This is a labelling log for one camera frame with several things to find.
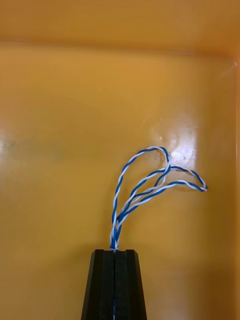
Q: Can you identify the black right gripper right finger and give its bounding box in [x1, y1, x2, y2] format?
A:
[114, 248, 149, 320]

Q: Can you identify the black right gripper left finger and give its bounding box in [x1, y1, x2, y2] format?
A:
[80, 248, 116, 320]

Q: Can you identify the blue-white twisted wire harness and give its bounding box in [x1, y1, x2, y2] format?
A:
[109, 145, 209, 320]

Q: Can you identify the yellow-orange plastic bin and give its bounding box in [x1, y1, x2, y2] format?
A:
[0, 0, 240, 320]

